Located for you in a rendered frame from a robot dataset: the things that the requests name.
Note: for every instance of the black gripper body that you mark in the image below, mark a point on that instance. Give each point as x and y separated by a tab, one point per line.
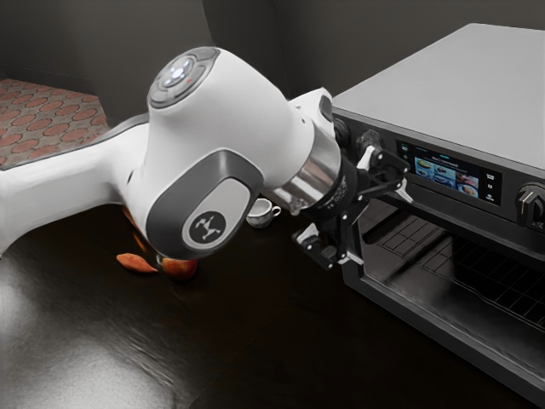
340	189

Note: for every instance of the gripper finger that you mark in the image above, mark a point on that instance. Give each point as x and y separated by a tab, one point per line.
385	170
336	243

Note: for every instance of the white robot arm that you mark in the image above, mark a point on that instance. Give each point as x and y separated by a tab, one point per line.
64	179

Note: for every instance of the white teacup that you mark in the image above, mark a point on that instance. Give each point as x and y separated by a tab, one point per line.
260	213

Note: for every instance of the black countertop oven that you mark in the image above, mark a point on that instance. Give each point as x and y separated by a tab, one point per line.
460	128

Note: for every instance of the red apple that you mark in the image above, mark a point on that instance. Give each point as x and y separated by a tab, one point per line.
181	268

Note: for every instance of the orange sweet potato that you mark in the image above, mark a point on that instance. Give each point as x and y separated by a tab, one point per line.
135	261

